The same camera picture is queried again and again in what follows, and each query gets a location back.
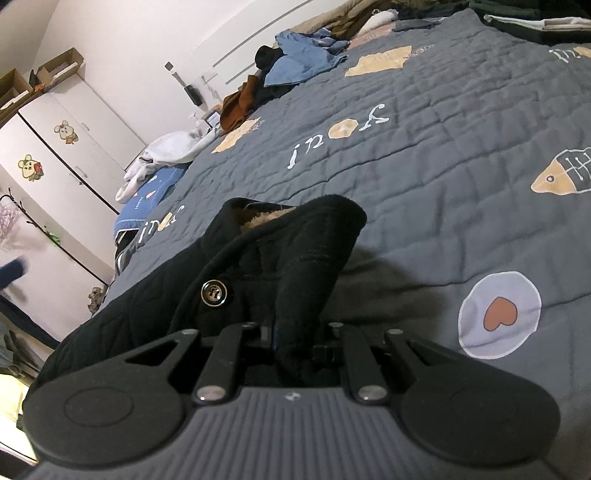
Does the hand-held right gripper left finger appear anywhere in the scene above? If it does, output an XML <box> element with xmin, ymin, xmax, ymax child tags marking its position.
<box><xmin>124</xmin><ymin>322</ymin><xmax>280</xmax><ymax>407</ymax></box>

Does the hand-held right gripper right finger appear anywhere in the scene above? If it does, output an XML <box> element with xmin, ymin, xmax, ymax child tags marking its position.
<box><xmin>314</xmin><ymin>322</ymin><xmax>445</xmax><ymax>407</ymax></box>

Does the black quilted jacket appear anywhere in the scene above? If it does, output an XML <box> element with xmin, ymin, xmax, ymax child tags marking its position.
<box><xmin>28</xmin><ymin>198</ymin><xmax>369</xmax><ymax>393</ymax></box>

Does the stack of folded clothes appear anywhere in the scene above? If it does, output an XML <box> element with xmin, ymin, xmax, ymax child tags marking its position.
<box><xmin>468</xmin><ymin>0</ymin><xmax>591</xmax><ymax>46</ymax></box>

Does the small brown object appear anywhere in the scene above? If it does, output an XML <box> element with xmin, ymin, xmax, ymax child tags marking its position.
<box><xmin>88</xmin><ymin>286</ymin><xmax>109</xmax><ymax>317</ymax></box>

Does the black coat rack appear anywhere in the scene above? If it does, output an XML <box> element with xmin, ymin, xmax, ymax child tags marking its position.
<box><xmin>0</xmin><ymin>187</ymin><xmax>110</xmax><ymax>288</ymax></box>

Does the white crumpled garment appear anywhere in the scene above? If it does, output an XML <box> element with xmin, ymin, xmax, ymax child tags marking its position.
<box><xmin>115</xmin><ymin>129</ymin><xmax>218</xmax><ymax>204</ymax></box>

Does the grey printed quilt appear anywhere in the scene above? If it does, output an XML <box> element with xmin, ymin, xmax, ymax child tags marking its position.
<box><xmin>99</xmin><ymin>7</ymin><xmax>591</xmax><ymax>480</ymax></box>

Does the white wardrobe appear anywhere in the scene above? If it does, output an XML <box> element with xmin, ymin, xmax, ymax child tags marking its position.
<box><xmin>0</xmin><ymin>76</ymin><xmax>148</xmax><ymax>278</ymax></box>

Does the brown garment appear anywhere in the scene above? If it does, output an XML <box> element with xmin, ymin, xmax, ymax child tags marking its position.
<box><xmin>219</xmin><ymin>74</ymin><xmax>259</xmax><ymax>132</ymax></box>

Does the black cylindrical device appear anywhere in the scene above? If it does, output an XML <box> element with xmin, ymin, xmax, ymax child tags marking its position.
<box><xmin>165</xmin><ymin>61</ymin><xmax>206</xmax><ymax>107</ymax></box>

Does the mouse sticker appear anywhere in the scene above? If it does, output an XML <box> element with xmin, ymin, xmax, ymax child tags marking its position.
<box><xmin>17</xmin><ymin>154</ymin><xmax>44</xmax><ymax>182</ymax></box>
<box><xmin>53</xmin><ymin>121</ymin><xmax>79</xmax><ymax>145</ymax></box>

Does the blue denim garment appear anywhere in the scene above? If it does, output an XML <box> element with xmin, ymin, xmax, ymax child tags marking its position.
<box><xmin>264</xmin><ymin>30</ymin><xmax>349</xmax><ymax>88</ymax></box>

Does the black crumpled garment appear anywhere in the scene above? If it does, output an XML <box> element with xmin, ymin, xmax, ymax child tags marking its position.
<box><xmin>253</xmin><ymin>45</ymin><xmax>296</xmax><ymax>109</ymax></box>

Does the white bed headboard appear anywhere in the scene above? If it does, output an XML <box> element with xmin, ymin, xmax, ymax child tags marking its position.
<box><xmin>185</xmin><ymin>0</ymin><xmax>324</xmax><ymax>121</ymax></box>

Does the open cardboard box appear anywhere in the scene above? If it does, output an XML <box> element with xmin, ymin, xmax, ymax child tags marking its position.
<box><xmin>36</xmin><ymin>47</ymin><xmax>85</xmax><ymax>88</ymax></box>
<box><xmin>0</xmin><ymin>68</ymin><xmax>34</xmax><ymax>112</ymax></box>

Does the small dark grey garment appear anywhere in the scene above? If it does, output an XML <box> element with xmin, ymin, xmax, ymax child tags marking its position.
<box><xmin>392</xmin><ymin>16</ymin><xmax>444</xmax><ymax>33</ymax></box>

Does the beige garment pile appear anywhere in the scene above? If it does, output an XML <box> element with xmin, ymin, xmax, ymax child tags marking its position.
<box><xmin>295</xmin><ymin>0</ymin><xmax>402</xmax><ymax>38</ymax></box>

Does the pink wire object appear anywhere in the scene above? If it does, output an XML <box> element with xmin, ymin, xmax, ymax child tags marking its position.
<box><xmin>0</xmin><ymin>203</ymin><xmax>17</xmax><ymax>241</ymax></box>

